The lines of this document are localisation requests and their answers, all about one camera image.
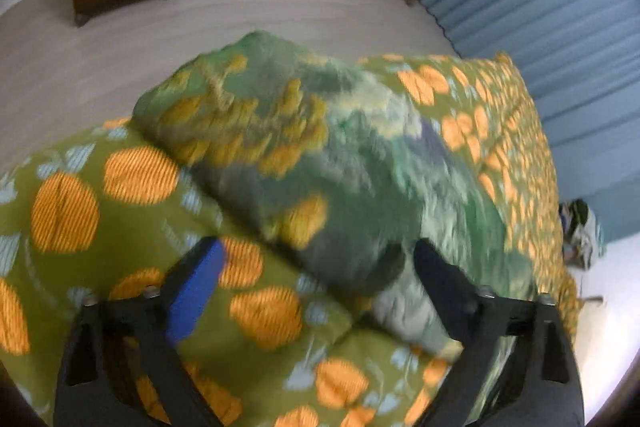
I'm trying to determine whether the green landscape print jacket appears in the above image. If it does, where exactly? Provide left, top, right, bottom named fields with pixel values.
left=132, top=31, right=541, bottom=358

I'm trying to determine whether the blue curtain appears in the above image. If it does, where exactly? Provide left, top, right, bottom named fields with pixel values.
left=417, top=0, right=640, bottom=243

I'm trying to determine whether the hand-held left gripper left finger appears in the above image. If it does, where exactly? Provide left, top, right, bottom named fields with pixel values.
left=52, top=237, right=228, bottom=427

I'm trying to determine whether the green quilt with orange flowers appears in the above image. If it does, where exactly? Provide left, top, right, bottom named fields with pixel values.
left=0, top=52, right=583, bottom=427

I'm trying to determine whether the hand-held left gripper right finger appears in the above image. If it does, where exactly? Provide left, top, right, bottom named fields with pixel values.
left=412, top=238, right=586, bottom=427

